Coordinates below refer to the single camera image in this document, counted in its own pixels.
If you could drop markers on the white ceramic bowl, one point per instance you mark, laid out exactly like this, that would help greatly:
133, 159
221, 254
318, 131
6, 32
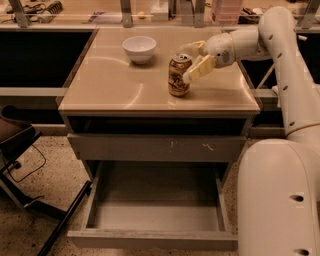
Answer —
140, 49

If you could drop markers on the pink plastic storage box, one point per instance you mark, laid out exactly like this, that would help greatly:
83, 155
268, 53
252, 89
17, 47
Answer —
226, 12

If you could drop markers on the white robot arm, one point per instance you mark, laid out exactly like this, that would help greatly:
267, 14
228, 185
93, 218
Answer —
279, 179

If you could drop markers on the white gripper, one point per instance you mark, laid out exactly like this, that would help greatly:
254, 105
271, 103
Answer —
220, 50

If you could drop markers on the white handled stick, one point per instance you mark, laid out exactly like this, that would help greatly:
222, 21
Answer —
266, 76

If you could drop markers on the open grey middle drawer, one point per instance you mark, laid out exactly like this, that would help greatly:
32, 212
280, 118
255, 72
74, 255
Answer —
165, 205

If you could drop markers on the white box on shelf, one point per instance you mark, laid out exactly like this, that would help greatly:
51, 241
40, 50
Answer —
159, 10

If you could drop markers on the orange soda can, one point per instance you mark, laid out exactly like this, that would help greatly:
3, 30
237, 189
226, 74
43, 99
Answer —
178, 65

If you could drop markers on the closed grey top drawer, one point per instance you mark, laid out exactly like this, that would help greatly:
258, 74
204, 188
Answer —
172, 148

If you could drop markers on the grey drawer cabinet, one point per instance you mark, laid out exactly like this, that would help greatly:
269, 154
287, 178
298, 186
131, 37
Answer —
110, 94

